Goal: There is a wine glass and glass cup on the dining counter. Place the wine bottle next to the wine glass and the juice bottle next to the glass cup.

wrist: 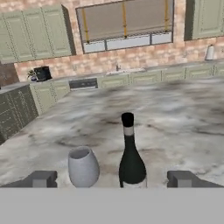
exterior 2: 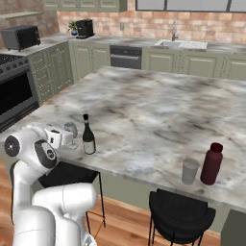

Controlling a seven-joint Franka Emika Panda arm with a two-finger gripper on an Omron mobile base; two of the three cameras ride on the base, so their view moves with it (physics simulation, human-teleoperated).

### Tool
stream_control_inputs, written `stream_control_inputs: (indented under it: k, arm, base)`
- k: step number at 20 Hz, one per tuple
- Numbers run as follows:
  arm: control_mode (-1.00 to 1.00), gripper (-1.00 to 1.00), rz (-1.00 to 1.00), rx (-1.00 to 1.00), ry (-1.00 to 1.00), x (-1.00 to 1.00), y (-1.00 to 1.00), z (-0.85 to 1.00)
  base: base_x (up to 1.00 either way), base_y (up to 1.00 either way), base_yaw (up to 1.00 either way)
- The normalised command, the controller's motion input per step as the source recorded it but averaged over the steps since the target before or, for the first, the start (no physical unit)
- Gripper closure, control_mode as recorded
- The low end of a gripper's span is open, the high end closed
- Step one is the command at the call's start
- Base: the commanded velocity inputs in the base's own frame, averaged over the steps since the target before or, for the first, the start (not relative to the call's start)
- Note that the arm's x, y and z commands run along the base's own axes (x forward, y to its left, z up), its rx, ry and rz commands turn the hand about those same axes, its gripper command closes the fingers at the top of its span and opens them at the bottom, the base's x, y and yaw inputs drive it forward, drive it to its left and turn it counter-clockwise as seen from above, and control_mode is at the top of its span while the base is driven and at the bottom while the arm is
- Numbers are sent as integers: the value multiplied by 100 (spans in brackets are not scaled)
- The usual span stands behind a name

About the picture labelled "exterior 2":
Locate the small potted plant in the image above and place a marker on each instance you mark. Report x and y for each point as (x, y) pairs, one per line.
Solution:
(73, 27)

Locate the clear glass cup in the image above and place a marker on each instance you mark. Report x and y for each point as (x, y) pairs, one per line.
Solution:
(190, 172)

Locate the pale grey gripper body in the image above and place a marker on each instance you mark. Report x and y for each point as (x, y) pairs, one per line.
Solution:
(66, 139)

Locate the black dishwasher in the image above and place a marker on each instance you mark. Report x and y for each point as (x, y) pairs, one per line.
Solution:
(126, 57)

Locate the black toaster oven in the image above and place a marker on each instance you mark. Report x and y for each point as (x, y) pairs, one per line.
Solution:
(19, 37)

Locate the silver tap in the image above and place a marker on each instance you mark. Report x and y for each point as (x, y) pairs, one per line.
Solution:
(174, 30)

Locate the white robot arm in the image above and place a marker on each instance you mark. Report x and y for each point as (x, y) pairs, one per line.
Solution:
(30, 153)

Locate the green base cupboards run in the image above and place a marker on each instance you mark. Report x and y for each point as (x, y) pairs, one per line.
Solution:
(195, 64)
(54, 68)

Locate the dark green wine bottle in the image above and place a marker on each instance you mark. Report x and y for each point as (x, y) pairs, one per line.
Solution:
(88, 137)

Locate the dark red juice bottle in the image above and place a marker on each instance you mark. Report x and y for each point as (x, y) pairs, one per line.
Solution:
(211, 165)

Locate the black coffee machine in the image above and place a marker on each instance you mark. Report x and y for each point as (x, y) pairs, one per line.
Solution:
(84, 28)

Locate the green wall cupboards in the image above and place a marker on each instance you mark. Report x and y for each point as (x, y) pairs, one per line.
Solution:
(83, 4)

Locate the black and silver stove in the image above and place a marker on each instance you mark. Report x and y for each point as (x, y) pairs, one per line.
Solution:
(14, 89)

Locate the clear wine glass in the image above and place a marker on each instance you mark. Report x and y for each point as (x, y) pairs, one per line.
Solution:
(72, 128)

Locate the grey wall socket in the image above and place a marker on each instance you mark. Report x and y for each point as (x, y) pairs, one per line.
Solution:
(122, 26)

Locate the green island base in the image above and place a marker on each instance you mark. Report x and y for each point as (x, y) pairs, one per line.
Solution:
(128, 189)

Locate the black bar stool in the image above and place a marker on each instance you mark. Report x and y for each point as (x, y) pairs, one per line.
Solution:
(181, 214)
(68, 174)

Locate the white sink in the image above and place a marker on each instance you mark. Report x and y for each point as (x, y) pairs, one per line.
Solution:
(181, 44)

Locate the green wall shelf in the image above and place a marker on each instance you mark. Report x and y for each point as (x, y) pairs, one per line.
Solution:
(19, 14)

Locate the dark framed window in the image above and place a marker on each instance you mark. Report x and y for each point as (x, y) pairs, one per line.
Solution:
(192, 4)

